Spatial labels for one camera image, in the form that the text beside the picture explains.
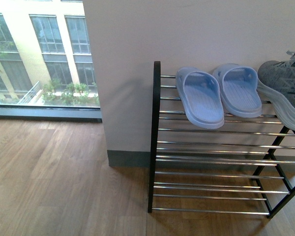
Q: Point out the light blue slide sandal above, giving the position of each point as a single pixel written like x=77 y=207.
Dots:
x=238 y=89
x=200 y=96

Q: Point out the black metal shoe rack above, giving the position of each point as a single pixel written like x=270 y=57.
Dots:
x=243 y=167

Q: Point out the grey knit sneaker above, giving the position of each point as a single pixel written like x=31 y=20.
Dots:
x=276 y=80

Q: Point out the black window frame left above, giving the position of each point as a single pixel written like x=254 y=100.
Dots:
x=51 y=113

